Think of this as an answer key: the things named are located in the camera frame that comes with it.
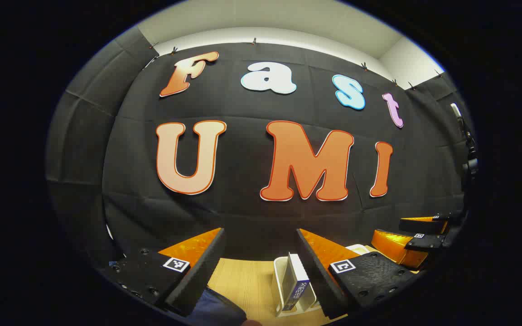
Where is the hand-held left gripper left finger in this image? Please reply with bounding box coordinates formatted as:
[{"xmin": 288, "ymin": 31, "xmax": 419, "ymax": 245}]
[{"xmin": 105, "ymin": 227, "xmax": 225, "ymax": 317}]

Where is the black backdrop cloth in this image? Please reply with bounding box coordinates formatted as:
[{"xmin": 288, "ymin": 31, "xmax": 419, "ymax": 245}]
[{"xmin": 46, "ymin": 27, "xmax": 474, "ymax": 272}]

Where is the white bookshelf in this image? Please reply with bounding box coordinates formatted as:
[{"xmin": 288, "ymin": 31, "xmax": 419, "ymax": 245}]
[{"xmin": 273, "ymin": 244, "xmax": 372, "ymax": 317}]

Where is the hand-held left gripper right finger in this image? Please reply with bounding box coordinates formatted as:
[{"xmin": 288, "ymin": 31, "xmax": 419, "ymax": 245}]
[{"xmin": 295, "ymin": 229, "xmax": 418, "ymax": 320}]

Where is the blue spine book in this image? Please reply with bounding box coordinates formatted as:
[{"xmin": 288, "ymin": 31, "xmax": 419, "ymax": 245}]
[{"xmin": 283, "ymin": 252, "xmax": 310, "ymax": 312}]

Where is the blue schoolbag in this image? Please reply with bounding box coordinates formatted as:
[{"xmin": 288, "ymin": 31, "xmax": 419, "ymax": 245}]
[{"xmin": 184, "ymin": 286, "xmax": 248, "ymax": 326}]

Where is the black camera stand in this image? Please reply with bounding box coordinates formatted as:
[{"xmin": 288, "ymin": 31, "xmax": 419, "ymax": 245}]
[{"xmin": 450, "ymin": 103, "xmax": 478, "ymax": 191}]

